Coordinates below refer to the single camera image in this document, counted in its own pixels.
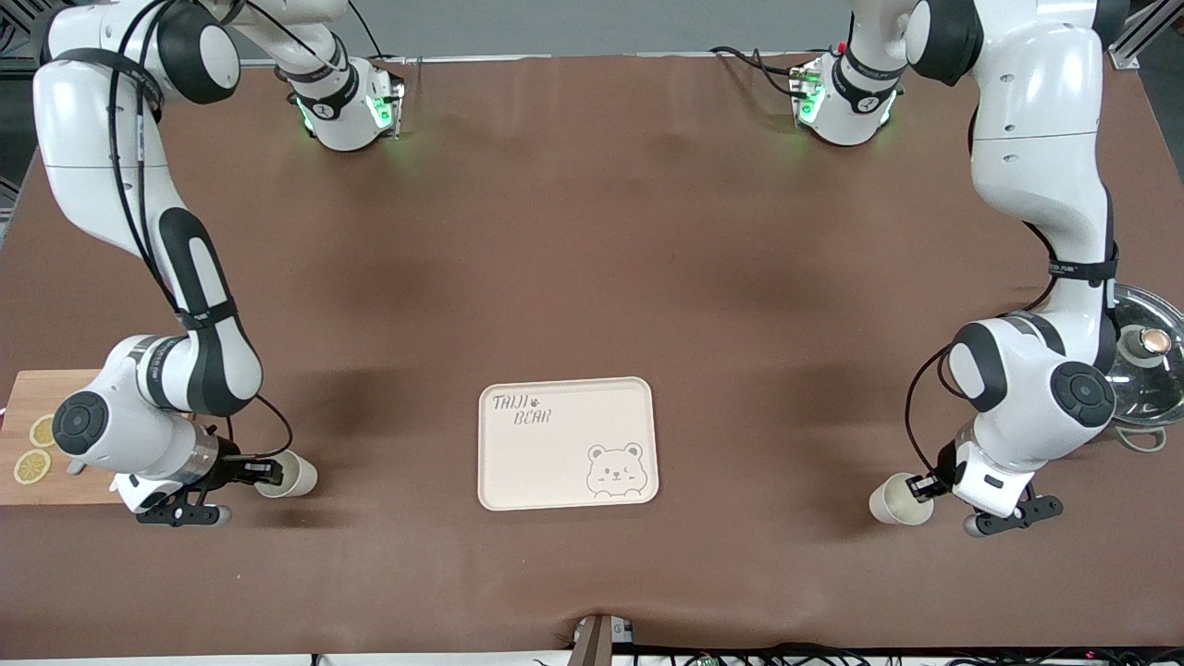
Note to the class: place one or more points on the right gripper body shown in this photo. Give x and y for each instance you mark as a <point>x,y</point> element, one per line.
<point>228,467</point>

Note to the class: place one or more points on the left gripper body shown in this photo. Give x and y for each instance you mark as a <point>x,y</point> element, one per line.
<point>944,463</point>

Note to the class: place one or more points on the white IKEA cup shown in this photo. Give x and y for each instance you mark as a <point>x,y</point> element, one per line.
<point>298,474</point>
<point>890,501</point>

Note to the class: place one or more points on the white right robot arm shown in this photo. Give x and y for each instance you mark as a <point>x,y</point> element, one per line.
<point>102,185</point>

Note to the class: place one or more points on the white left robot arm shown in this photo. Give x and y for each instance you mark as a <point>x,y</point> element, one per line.
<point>1036,139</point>

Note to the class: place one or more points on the cream bear print tray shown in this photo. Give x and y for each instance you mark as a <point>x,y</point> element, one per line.
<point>555,462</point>

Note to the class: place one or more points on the lemon slice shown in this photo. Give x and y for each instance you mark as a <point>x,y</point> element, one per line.
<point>42,431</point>
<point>31,466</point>

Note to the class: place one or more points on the glass pot lid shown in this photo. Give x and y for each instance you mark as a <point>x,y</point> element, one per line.
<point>1156,388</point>

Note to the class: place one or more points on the bamboo cutting board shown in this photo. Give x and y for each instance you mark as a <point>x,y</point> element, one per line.
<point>28,393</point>

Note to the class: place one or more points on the brown table mat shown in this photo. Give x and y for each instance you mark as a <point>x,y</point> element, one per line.
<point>592,259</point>

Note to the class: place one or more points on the grey camera stand bracket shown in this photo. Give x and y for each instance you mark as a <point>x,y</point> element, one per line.
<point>597,640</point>

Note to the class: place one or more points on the aluminium frame extrusion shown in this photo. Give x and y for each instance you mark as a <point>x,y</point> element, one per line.
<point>1142,32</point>

